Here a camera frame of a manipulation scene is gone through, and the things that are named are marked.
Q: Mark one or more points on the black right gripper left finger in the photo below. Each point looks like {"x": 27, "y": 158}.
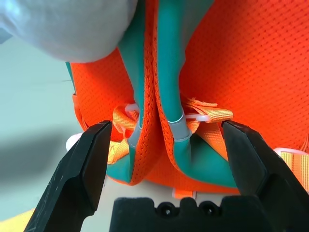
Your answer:
{"x": 72, "y": 183}

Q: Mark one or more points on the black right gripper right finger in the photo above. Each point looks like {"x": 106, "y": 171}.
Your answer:
{"x": 256, "y": 166}

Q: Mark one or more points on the orange and green backpack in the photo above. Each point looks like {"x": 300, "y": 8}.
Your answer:
{"x": 241, "y": 72}

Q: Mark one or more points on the grey shark plush toy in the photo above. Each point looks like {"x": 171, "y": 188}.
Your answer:
{"x": 60, "y": 29}

